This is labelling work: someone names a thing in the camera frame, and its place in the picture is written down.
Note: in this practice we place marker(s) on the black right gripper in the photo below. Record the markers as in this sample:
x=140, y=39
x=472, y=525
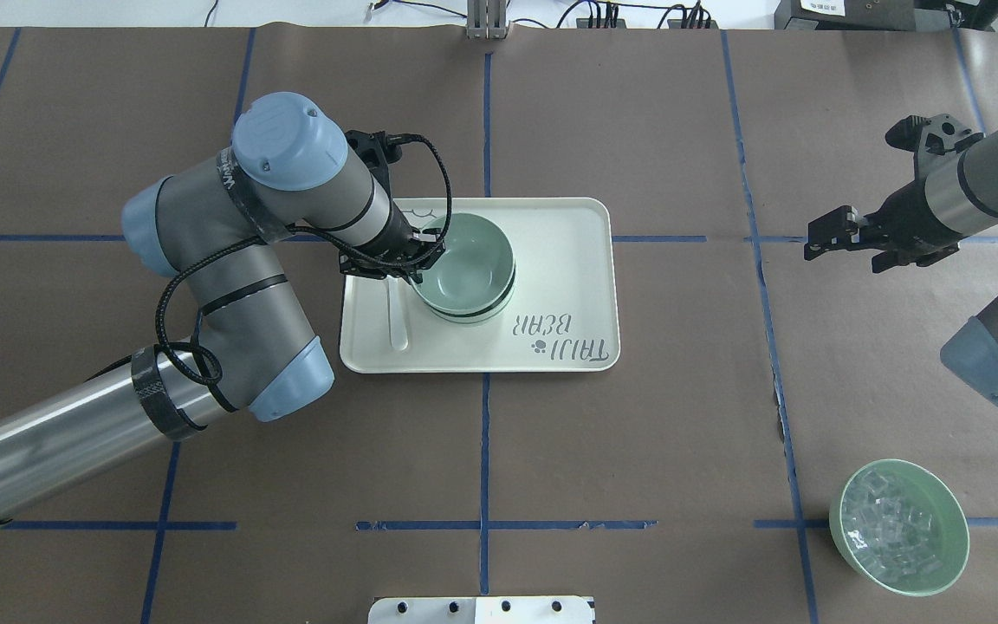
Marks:
x=909, y=206

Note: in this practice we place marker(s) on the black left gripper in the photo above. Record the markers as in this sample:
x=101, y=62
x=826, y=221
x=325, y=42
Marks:
x=394, y=237

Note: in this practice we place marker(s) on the light green bowl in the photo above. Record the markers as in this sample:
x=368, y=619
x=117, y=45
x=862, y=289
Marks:
x=477, y=250

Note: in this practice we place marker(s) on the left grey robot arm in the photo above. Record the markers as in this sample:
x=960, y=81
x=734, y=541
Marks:
x=229, y=331

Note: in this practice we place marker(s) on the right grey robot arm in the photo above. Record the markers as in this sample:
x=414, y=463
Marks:
x=946, y=208

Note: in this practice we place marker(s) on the lower green bowl in stack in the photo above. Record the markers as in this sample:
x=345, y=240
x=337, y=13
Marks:
x=464, y=303

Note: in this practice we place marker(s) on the white plastic spoon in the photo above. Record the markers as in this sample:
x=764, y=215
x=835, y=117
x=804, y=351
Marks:
x=397, y=321

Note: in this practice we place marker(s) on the cream rectangular serving tray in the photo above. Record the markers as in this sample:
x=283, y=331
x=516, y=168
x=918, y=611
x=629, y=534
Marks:
x=562, y=316

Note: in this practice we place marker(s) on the black device at table edge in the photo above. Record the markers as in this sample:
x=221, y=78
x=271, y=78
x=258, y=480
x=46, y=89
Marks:
x=902, y=16

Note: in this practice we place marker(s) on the green bowl of ice cubes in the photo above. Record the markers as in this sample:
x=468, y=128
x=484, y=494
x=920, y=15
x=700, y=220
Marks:
x=900, y=526

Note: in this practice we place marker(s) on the white plate with black knobs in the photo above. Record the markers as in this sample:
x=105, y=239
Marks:
x=484, y=609

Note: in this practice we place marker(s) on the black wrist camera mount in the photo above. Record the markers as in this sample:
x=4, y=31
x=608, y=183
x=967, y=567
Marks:
x=931, y=140

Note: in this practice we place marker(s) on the grey metal bracket post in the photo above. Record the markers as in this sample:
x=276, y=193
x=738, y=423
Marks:
x=487, y=20

